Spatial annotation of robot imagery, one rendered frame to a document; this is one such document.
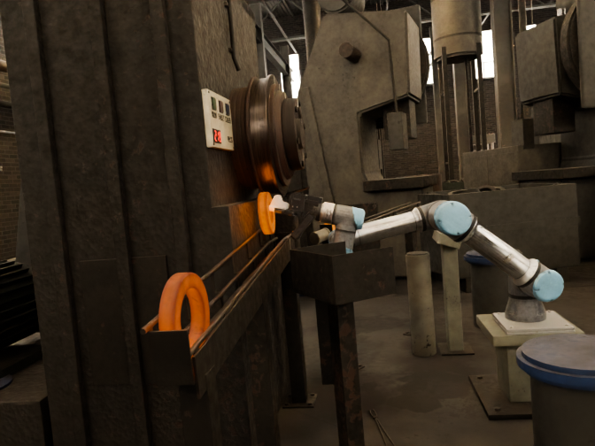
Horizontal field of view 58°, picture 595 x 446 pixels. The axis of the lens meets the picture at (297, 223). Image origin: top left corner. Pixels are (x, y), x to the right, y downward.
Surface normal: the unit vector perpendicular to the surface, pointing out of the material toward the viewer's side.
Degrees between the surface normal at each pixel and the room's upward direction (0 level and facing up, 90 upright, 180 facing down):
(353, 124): 90
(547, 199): 90
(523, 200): 90
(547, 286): 96
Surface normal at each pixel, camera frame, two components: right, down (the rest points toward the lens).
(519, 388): -0.13, 0.08
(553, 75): -0.97, 0.13
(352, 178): -0.38, 0.11
